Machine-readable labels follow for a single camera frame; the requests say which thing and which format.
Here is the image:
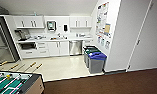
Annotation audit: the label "stainless steel dishwasher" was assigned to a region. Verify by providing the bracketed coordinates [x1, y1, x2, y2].
[68, 39, 83, 56]

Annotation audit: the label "white drawer unit narrow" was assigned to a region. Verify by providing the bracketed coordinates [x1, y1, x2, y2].
[82, 38, 94, 48]

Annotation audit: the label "grey bin green lid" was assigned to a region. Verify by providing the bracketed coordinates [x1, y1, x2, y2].
[82, 45, 102, 68]

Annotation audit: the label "white under-sink cabinet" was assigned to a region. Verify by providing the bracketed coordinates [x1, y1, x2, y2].
[47, 40, 70, 57]

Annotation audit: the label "chrome faucet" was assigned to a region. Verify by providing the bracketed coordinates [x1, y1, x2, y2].
[57, 32, 62, 39]

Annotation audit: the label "grey bin blue lid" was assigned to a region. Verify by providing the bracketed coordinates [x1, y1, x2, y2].
[87, 51, 108, 75]

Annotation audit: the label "steel paper towel dispenser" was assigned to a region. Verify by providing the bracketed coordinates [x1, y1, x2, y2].
[46, 20, 57, 32]

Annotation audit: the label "white drawer unit wide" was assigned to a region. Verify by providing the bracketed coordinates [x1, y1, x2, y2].
[21, 41, 50, 59]

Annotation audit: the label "black built-in microwave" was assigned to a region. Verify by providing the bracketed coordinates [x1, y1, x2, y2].
[19, 41, 38, 51]

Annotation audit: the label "white door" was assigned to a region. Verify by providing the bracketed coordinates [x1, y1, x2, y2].
[127, 0, 157, 72]

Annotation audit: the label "wooden foosball table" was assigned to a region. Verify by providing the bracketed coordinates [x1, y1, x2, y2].
[0, 59, 46, 94]

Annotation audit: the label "stainless steel fridge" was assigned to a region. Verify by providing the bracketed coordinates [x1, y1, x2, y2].
[0, 15, 20, 64]

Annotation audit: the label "white wall cabinet three doors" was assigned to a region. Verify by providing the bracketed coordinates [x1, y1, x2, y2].
[69, 16, 93, 29]

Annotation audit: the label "colourful wall poster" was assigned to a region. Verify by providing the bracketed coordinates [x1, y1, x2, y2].
[94, 1, 112, 50]

